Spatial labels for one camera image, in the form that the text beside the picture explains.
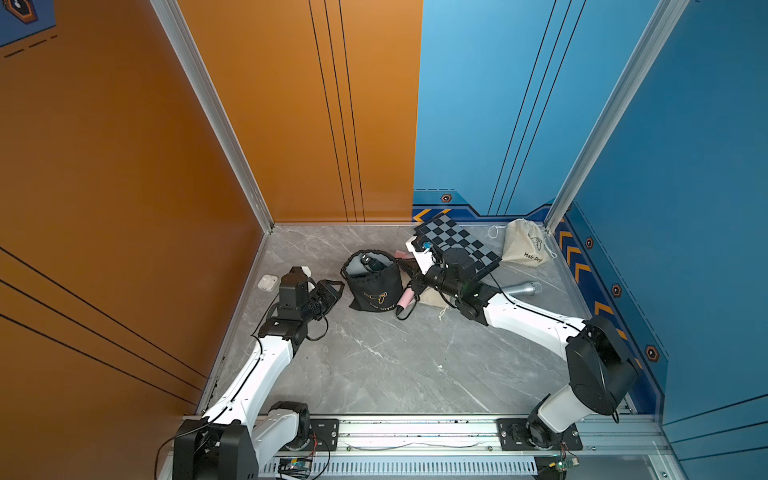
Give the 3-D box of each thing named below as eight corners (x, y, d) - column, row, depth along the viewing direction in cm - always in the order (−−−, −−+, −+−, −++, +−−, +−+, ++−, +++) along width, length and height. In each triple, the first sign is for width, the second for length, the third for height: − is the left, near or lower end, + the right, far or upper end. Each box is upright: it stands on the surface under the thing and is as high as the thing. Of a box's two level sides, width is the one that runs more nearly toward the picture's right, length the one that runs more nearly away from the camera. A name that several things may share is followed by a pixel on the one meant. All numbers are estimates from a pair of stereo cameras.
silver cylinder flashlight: (504, 298, 101) (508, 291, 97) (501, 289, 103) (505, 281, 100) (537, 298, 101) (542, 290, 97) (534, 288, 103) (539, 281, 100)
